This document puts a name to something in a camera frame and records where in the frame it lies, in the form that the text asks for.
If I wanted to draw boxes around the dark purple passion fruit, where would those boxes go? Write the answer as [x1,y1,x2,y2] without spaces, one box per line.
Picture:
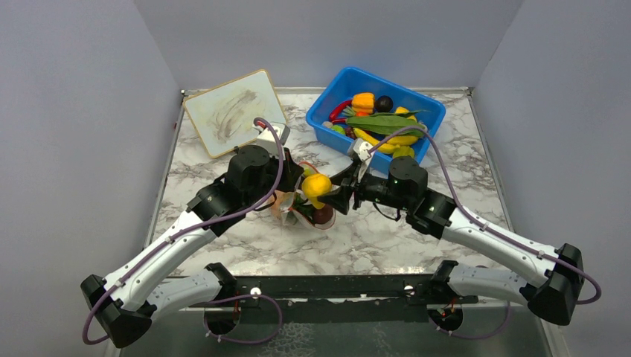
[312,205,334,225]

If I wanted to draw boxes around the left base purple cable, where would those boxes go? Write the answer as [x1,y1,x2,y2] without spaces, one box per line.
[202,292,284,346]

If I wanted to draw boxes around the clear orange zip bag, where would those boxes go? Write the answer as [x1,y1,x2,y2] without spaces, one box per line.
[267,161,336,230]

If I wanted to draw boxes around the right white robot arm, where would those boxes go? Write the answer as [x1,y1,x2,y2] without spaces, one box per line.
[317,157,585,326]

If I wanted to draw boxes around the red toy chili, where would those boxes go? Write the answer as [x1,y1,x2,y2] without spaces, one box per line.
[328,100,356,124]

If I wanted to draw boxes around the red toy grapes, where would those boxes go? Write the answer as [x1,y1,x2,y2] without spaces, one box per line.
[345,127,356,140]

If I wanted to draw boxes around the white drawing board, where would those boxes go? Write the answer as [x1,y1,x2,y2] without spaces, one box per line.
[184,69,287,158]

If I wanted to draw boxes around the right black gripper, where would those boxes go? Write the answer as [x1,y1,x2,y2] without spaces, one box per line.
[319,161,411,214]

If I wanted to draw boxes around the dark round plum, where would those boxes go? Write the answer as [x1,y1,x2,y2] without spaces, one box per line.
[374,95,394,112]

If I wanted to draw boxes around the orange toy bell pepper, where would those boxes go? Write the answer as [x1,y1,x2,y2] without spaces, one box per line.
[350,92,375,116]

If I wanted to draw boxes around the yellow toy starfruit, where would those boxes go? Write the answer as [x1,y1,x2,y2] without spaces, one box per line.
[391,146,415,158]

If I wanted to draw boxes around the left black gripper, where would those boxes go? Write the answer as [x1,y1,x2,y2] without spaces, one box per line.
[245,146,304,208]

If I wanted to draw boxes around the small yellow toy fruit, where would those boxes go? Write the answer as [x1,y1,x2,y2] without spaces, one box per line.
[394,106,417,122]

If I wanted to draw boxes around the green toy lime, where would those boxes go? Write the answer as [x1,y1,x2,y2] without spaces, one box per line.
[331,125,346,136]

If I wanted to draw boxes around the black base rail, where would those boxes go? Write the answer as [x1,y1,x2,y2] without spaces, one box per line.
[200,274,478,327]

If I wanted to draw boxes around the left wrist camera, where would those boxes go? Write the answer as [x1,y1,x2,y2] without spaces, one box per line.
[253,120,290,158]

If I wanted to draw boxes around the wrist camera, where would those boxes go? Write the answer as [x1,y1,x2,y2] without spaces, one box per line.
[253,120,290,158]
[347,138,373,165]

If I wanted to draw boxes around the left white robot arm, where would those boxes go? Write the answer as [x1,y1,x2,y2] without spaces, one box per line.
[80,144,303,348]

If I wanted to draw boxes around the green leafy vegetable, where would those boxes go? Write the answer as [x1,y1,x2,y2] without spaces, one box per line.
[345,112,428,136]

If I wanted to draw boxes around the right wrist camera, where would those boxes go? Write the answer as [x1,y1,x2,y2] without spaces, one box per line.
[347,138,373,165]

